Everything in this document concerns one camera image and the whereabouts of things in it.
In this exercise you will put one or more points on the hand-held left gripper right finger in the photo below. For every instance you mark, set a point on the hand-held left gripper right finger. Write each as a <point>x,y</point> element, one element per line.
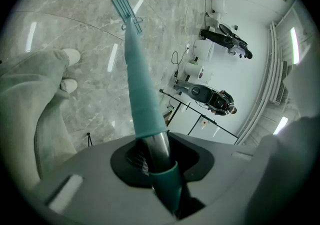
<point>195,162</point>

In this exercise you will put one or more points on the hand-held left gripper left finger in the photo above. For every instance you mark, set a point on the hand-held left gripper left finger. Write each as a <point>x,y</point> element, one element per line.
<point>131,166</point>

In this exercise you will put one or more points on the black-framed white table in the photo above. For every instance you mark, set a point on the black-framed white table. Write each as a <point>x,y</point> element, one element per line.
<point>200,129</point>

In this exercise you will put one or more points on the black tripod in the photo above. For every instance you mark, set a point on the black tripod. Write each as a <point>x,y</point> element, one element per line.
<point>89,140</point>

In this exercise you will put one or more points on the dark grey round chair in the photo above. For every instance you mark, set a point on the dark grey round chair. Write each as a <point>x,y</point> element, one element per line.
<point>197,92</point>

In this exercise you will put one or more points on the person's grey top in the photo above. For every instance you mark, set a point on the person's grey top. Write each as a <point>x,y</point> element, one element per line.
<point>287,169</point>

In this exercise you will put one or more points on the ceiling light panel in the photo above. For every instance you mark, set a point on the ceiling light panel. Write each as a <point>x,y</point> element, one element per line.
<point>295,45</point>
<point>280,125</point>

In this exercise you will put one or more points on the white cylindrical appliance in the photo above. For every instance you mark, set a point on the white cylindrical appliance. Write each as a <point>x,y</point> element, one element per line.
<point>193,69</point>
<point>203,49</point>

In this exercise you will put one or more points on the person's white shoe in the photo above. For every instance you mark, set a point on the person's white shoe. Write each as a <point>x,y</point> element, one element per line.
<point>68,85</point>
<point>73,55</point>

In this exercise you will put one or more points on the white vent grille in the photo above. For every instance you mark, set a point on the white vent grille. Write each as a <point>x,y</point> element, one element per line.
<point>281,86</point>

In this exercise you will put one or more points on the person's grey trousers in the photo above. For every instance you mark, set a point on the person's grey trousers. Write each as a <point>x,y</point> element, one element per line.
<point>27,99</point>

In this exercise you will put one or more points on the white rounded appliance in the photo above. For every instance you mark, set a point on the white rounded appliance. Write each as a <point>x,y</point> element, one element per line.
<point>220,5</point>

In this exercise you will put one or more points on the white wall pipes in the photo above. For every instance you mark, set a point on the white wall pipes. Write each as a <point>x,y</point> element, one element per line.
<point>267,76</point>

